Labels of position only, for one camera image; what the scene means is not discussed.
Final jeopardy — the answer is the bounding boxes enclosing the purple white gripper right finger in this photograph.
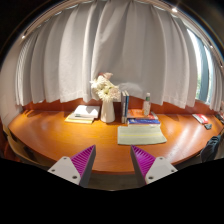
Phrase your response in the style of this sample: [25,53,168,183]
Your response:
[130,145,177,186]

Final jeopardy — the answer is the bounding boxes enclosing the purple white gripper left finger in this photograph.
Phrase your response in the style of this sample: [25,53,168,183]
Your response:
[49,145,96,187]

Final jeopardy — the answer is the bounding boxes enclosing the pale yellow folded towel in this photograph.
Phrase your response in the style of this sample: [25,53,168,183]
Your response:
[117,126,167,145]

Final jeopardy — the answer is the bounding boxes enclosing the yellow flat book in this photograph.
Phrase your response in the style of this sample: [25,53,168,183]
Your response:
[65,113,94,124]

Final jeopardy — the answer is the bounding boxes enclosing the blue flat book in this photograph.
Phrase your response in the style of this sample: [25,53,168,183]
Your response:
[128,119,160,126]

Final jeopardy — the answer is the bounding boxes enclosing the white open book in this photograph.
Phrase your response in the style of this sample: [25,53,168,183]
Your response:
[74,105,100,118]

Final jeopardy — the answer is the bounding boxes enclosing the orange red flat book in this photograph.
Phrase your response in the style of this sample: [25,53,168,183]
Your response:
[127,109,158,120]

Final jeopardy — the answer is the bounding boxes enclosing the black chair at right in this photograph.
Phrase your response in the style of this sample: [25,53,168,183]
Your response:
[200,135,221,163]

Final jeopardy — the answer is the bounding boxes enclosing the wooden chair at left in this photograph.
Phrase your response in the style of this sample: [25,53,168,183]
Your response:
[3,126,53,169]

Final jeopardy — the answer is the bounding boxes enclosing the white ceramic vase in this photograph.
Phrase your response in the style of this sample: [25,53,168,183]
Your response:
[101,101,115,123]

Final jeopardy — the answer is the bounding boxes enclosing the clear plastic bottle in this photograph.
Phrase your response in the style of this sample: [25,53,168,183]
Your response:
[143,93,151,116]

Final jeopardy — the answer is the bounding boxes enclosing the red book at right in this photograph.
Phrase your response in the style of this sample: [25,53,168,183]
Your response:
[193,114,208,124]

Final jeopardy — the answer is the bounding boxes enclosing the small dark device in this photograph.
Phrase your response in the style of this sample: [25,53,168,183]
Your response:
[204,124,212,130]

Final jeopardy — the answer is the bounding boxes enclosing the upright dark blue books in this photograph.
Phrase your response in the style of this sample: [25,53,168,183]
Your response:
[121,90,129,123]

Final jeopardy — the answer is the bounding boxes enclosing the white flower bouquet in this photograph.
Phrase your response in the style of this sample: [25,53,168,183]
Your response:
[90,72,120,102]

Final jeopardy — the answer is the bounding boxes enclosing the white curtain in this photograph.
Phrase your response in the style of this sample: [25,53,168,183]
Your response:
[14,0,224,113]

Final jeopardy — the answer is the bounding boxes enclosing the window with frame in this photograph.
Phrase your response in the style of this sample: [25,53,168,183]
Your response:
[188,30,213,104]

